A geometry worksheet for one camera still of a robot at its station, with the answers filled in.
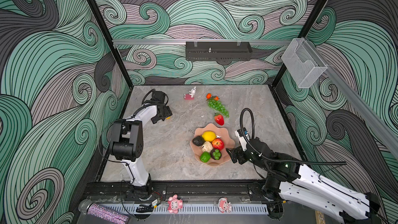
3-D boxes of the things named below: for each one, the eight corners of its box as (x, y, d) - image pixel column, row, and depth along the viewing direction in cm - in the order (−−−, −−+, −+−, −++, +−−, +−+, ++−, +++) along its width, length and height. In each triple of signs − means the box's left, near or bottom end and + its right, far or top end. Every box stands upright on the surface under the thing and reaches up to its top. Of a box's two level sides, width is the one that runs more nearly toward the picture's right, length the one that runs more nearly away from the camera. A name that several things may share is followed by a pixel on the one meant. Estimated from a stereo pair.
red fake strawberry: (215, 125, 100) (215, 121, 97) (214, 118, 104) (215, 114, 101) (223, 125, 100) (224, 121, 97) (222, 118, 104) (223, 114, 101)
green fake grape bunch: (223, 120, 102) (224, 117, 98) (206, 105, 110) (206, 101, 107) (230, 115, 104) (232, 111, 101) (213, 100, 113) (213, 96, 109)
